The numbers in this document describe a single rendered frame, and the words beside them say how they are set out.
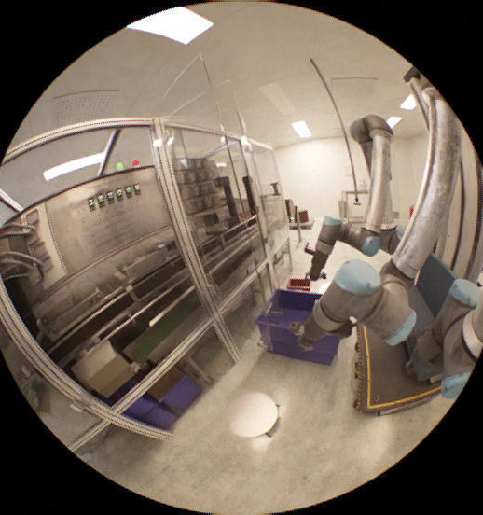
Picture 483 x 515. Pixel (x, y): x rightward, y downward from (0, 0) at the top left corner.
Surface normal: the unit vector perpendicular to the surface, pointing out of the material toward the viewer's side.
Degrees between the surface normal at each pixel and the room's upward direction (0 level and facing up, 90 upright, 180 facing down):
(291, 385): 0
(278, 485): 0
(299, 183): 90
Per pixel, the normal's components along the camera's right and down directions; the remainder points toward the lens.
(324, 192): -0.52, 0.44
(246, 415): -0.23, -0.90
